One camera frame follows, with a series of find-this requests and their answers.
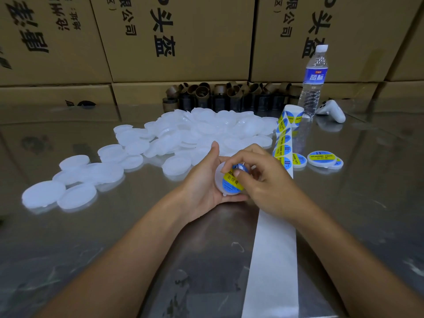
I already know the person's right hand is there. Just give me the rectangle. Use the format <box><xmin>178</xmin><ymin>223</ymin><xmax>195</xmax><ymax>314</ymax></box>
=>
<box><xmin>222</xmin><ymin>144</ymin><xmax>319</xmax><ymax>223</ymax></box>

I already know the person's left hand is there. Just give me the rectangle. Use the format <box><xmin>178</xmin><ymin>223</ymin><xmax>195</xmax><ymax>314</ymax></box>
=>
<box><xmin>175</xmin><ymin>142</ymin><xmax>249</xmax><ymax>223</ymax></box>

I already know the pile of white plastic lids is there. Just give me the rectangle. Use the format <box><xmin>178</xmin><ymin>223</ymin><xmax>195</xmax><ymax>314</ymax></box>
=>
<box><xmin>21</xmin><ymin>108</ymin><xmax>282</xmax><ymax>212</ymax></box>

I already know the sticker roll with backing strip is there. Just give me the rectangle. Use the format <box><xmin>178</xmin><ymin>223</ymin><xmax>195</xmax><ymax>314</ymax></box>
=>
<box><xmin>242</xmin><ymin>104</ymin><xmax>306</xmax><ymax>318</ymax></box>

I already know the person's right forearm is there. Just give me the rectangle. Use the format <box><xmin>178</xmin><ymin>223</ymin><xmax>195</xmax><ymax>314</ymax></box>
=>
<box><xmin>295</xmin><ymin>203</ymin><xmax>424</xmax><ymax>318</ymax></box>

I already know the person's left forearm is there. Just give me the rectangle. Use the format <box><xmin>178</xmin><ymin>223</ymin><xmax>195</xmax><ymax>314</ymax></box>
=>
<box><xmin>36</xmin><ymin>201</ymin><xmax>200</xmax><ymax>318</ymax></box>

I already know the row of dark cardboard tubes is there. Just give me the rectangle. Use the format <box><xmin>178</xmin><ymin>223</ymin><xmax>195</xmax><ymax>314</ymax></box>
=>
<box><xmin>162</xmin><ymin>82</ymin><xmax>306</xmax><ymax>113</ymax></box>

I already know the white handheld controller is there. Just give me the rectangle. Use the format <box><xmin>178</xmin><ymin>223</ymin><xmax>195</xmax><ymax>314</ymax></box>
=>
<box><xmin>317</xmin><ymin>99</ymin><xmax>347</xmax><ymax>124</ymax></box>

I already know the clear plastic water bottle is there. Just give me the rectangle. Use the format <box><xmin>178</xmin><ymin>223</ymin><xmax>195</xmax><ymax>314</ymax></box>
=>
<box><xmin>298</xmin><ymin>44</ymin><xmax>329</xmax><ymax>117</ymax></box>

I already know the stack of brown cardboard boxes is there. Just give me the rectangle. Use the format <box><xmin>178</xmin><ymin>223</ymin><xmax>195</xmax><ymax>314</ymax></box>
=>
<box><xmin>0</xmin><ymin>0</ymin><xmax>424</xmax><ymax>106</ymax></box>

